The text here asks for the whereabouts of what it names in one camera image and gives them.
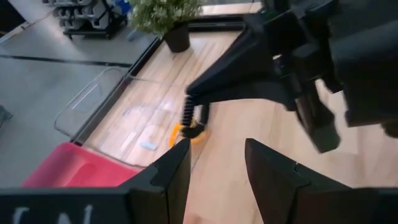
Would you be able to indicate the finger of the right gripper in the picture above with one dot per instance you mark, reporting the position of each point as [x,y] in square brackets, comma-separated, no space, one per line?
[248,90]
[245,56]

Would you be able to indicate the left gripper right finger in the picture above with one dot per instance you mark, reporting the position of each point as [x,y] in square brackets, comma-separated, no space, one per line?
[280,186]

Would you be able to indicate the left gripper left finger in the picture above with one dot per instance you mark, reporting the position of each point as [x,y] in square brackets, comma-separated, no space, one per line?
[164,193]

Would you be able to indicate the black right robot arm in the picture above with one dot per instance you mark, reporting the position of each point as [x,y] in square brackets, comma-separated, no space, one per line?
[370,68]

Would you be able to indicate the black plant pot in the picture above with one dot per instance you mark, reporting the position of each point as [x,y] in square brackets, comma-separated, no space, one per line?
[177,39]

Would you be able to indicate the green artificial plant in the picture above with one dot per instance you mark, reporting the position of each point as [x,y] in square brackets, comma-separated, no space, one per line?
[161,14]

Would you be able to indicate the red translucent plastic bin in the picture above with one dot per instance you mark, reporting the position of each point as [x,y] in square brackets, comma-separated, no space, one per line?
[71,168]

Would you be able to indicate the clear plastic bin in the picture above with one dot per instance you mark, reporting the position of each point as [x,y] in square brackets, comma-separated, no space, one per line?
[93,102]

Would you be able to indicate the blue object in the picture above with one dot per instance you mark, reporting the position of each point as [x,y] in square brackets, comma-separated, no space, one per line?
[122,5]

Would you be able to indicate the metal equipment rack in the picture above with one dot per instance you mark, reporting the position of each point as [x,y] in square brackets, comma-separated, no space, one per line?
[90,18]

